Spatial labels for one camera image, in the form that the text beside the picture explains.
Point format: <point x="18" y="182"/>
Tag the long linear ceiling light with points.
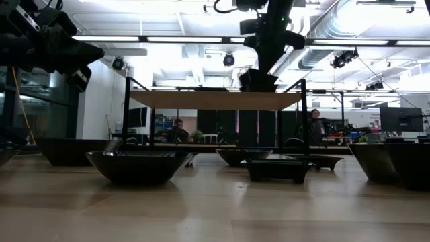
<point x="184" y="39"/>

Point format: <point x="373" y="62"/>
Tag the black leaf-shaped plate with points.
<point x="6" y="155"/>

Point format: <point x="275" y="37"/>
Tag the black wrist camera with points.
<point x="80" y="79"/>
<point x="249" y="27"/>

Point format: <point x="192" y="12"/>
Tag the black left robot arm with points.
<point x="6" y="50"/>

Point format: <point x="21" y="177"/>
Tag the black metal table frame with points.
<point x="201" y="150"/>

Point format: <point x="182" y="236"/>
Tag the round black spotlight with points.
<point x="228" y="60"/>
<point x="118" y="63"/>

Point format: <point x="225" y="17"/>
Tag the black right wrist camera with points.
<point x="249" y="27"/>

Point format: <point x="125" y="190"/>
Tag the person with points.
<point x="315" y="129"/>
<point x="178" y="132"/>

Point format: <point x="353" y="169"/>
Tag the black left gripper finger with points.
<point x="84" y="48"/>
<point x="75" y="62"/>

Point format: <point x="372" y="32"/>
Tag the black track light cluster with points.
<point x="342" y="58"/>

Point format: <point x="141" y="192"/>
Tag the wooden shelf with black legs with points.
<point x="215" y="101"/>

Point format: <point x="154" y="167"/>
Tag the black rounded square bowl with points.
<point x="137" y="168"/>

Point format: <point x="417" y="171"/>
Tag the small green background plant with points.
<point x="197" y="137"/>
<point x="363" y="138"/>

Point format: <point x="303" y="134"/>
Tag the black deep square bowl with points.
<point x="67" y="153"/>
<point x="257" y="82"/>

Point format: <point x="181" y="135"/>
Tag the silver ventilation duct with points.
<point x="315" y="57"/>

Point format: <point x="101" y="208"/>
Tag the dark computer monitor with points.
<point x="401" y="119"/>
<point x="137" y="117"/>

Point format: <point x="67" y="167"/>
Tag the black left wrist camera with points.
<point x="80" y="79"/>

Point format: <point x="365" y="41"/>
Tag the white jug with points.
<point x="118" y="127"/>

